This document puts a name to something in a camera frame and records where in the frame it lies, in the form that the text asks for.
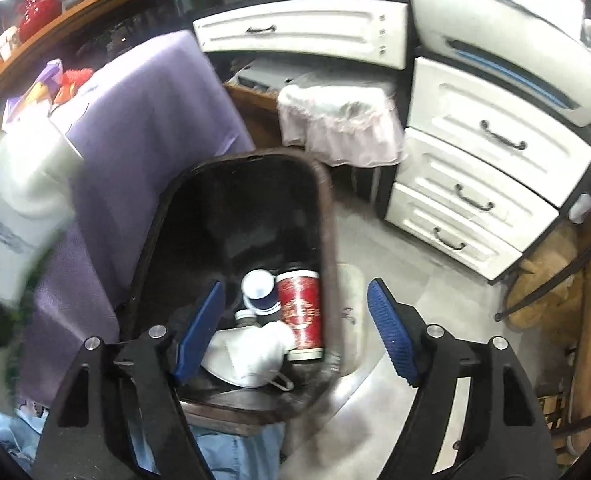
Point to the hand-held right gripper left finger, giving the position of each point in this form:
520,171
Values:
200,330

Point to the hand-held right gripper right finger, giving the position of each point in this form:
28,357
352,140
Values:
393,330

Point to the orange plastic bottle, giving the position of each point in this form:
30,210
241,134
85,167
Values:
245,317

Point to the white face mask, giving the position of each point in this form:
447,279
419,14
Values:
245,355

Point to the blue yoghurt cup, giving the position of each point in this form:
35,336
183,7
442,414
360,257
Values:
265,302

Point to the red paper cup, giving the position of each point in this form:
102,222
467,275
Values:
300,315

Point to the brown trash bin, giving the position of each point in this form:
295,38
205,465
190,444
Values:
215,210

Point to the green white milk carton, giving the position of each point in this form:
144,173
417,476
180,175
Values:
20,195

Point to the purple plastic bag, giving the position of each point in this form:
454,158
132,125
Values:
45,75

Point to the blue cloth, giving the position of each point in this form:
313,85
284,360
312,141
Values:
235,450

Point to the brown sack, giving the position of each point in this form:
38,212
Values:
540,285

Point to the purple floral tablecloth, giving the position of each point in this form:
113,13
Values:
140,110

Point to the plastic jar white lid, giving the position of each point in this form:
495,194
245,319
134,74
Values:
6,45

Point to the red vase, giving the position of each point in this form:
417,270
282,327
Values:
40,15

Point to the wide white drawer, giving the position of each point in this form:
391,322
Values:
300,25

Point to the white printer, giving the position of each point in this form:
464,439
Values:
475,15

